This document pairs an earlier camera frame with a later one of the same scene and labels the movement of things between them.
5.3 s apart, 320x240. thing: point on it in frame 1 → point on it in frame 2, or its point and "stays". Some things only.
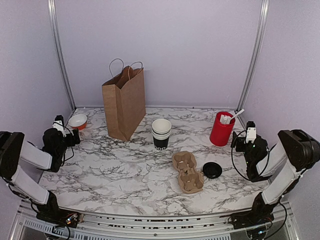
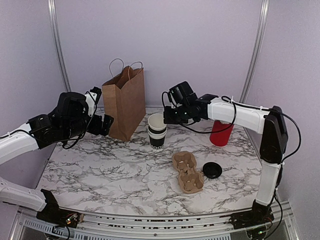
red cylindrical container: x=221 y=133 stays
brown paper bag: x=124 y=97 stays
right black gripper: x=239 y=139 → x=168 y=118
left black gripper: x=72 y=142 → x=97 y=130
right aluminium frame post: x=264 y=12 stays
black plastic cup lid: x=212 y=170 stays
